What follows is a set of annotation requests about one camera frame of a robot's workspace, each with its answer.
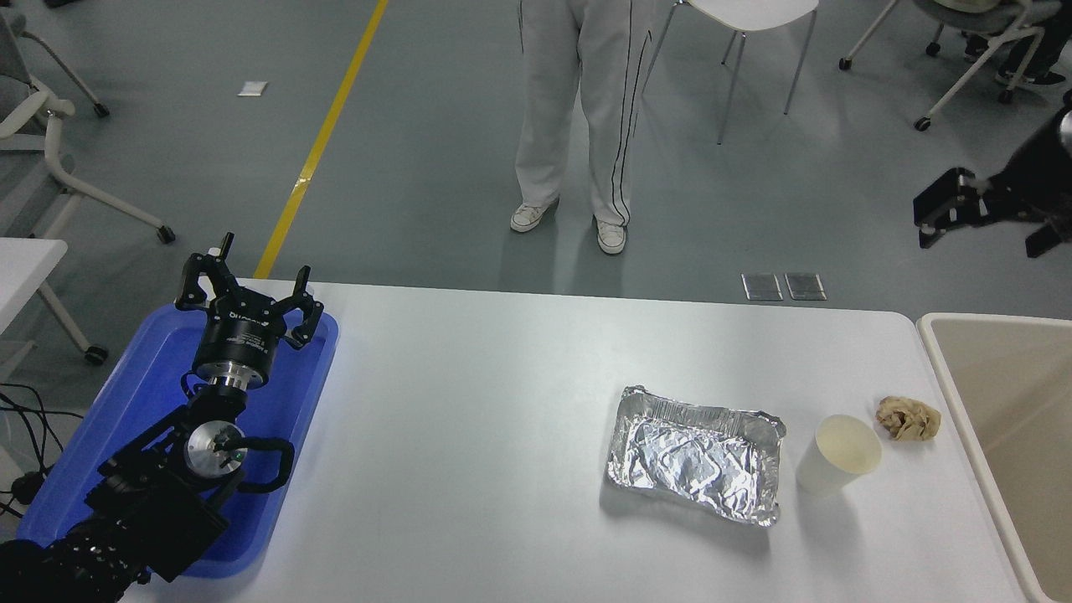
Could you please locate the white side table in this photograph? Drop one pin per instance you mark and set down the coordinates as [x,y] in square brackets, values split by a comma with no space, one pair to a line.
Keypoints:
[25,268]

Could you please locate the white paper cup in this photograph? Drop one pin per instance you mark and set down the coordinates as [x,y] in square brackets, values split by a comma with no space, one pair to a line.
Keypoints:
[837,456]

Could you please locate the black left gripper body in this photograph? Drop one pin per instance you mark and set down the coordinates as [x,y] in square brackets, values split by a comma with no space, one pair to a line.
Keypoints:
[239,339]

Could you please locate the white chair with metal legs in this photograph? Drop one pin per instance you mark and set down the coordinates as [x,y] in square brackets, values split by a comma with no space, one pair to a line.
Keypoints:
[754,10]

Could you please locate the crumpled foil tray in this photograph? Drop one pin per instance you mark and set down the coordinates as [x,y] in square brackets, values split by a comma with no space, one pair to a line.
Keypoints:
[695,456]

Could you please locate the large pale bin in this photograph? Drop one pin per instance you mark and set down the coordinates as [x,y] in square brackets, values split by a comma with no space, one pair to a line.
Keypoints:
[1013,402]

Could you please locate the crumpled tan paper ball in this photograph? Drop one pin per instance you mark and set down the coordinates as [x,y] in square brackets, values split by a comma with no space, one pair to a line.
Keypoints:
[909,419]

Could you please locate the standing person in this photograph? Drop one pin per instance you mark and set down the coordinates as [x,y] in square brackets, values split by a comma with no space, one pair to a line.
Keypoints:
[607,109]

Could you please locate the grey office chair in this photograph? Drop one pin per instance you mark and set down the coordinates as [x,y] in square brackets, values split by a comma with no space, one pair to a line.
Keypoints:
[50,159]

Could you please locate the seated person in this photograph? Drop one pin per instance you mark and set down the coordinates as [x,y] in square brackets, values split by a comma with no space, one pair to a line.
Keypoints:
[1030,59]

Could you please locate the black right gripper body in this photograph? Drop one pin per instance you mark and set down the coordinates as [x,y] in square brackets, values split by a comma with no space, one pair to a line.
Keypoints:
[1038,184]

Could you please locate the white paper scrap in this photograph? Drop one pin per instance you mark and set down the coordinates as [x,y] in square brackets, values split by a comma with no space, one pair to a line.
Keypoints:
[252,89]

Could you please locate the blue plastic tray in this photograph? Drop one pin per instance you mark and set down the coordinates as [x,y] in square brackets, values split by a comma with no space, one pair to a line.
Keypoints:
[134,394]

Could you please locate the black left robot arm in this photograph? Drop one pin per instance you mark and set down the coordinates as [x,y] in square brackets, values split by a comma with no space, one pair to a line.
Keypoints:
[142,502]

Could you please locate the metal floor socket plate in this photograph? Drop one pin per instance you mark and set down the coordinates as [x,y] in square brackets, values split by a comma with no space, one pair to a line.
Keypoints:
[762,287]
[806,286]

